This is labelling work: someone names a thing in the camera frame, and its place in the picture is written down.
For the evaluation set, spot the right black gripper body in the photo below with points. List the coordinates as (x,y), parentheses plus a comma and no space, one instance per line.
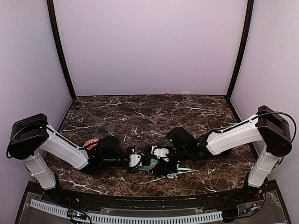
(162,166)

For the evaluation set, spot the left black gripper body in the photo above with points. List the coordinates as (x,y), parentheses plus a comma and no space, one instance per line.
(143,160)

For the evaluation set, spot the mint green folding umbrella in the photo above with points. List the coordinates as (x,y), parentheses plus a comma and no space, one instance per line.
(154,164)

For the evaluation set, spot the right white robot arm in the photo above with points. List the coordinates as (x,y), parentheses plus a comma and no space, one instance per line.
(266,125)

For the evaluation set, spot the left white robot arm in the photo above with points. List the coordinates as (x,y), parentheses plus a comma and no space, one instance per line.
(31,135)

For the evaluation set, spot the orange patterned ceramic bowl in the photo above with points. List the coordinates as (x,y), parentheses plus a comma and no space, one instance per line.
(91,142)

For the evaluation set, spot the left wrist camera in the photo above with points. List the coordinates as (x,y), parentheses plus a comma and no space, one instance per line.
(135,159)

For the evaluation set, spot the white slotted cable duct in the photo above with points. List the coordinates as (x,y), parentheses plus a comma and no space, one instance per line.
(122,216)

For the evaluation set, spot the black front table rail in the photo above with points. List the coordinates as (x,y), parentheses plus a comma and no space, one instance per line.
(87,201)

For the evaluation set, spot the left black frame post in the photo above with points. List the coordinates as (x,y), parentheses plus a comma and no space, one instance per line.
(59,48)

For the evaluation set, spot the black frame post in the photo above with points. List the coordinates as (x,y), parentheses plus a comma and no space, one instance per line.
(241,50)
(59,48)

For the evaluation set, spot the right black frame post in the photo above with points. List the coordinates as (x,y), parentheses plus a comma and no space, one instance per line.
(241,50)

